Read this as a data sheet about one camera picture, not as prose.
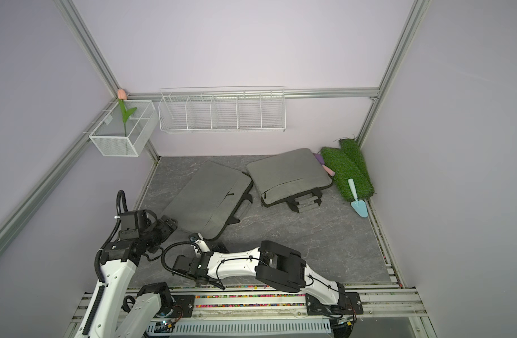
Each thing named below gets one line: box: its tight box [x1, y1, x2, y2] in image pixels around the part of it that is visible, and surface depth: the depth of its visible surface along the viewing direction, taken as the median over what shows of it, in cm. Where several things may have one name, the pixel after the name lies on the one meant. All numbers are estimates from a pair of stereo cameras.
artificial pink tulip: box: [116, 88, 138, 137], surface depth 92 cm
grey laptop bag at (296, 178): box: [246, 148, 334, 213], surface depth 105 cm
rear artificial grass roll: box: [338, 138, 372, 179], surface depth 118 cm
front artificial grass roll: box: [320, 146, 375, 202], surface depth 110 cm
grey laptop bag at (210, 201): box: [162, 159, 254, 240], surface depth 101 cm
